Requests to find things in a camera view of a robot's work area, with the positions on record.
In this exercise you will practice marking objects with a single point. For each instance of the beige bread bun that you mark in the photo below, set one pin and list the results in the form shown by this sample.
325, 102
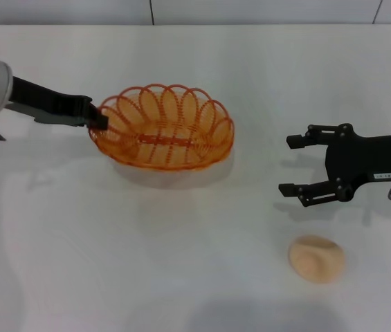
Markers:
316, 259

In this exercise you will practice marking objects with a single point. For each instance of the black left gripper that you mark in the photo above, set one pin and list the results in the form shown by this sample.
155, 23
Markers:
53, 107

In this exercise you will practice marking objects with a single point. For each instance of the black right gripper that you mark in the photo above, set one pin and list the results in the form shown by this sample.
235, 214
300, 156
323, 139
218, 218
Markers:
361, 159

